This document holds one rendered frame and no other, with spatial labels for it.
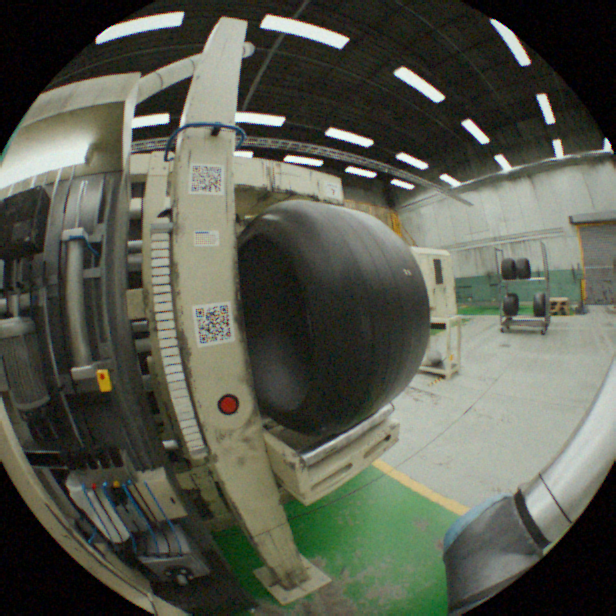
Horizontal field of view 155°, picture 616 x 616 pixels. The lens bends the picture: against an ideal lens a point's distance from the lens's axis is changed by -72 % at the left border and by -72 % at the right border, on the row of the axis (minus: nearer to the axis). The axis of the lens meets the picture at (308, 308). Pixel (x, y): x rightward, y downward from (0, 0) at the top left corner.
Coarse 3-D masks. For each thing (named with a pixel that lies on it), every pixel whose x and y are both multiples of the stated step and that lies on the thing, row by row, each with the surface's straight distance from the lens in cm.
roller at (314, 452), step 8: (384, 408) 71; (392, 408) 73; (376, 416) 68; (384, 416) 71; (360, 424) 64; (368, 424) 66; (376, 424) 69; (344, 432) 61; (352, 432) 62; (360, 432) 64; (320, 440) 58; (328, 440) 58; (336, 440) 59; (344, 440) 60; (352, 440) 63; (304, 448) 56; (312, 448) 56; (320, 448) 57; (328, 448) 58; (336, 448) 59; (304, 456) 55; (312, 456) 56; (320, 456) 57
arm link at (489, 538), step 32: (608, 384) 27; (608, 416) 25; (576, 448) 25; (608, 448) 25; (544, 480) 25; (576, 480) 24; (480, 512) 27; (512, 512) 25; (544, 512) 24; (576, 512) 26; (448, 544) 28; (480, 544) 26; (512, 544) 25; (544, 544) 26; (448, 576) 28; (480, 576) 25; (512, 576) 25; (448, 608) 28
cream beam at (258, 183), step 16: (240, 160) 91; (256, 160) 94; (240, 176) 87; (256, 176) 90; (272, 176) 94; (288, 176) 98; (304, 176) 103; (320, 176) 109; (240, 192) 89; (256, 192) 90; (272, 192) 91; (288, 192) 94; (304, 192) 99; (320, 192) 105; (240, 208) 103; (256, 208) 105
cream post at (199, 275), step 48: (240, 48) 99; (192, 96) 69; (192, 144) 57; (192, 240) 46; (192, 288) 45; (192, 336) 45; (240, 336) 47; (192, 384) 47; (240, 384) 49; (240, 432) 53; (240, 480) 59; (288, 528) 82; (288, 576) 115
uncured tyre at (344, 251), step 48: (240, 240) 66; (288, 240) 45; (336, 240) 40; (384, 240) 49; (240, 288) 84; (288, 288) 92; (336, 288) 37; (384, 288) 40; (288, 336) 94; (336, 336) 37; (384, 336) 39; (288, 384) 84; (336, 384) 40; (384, 384) 45; (336, 432) 54
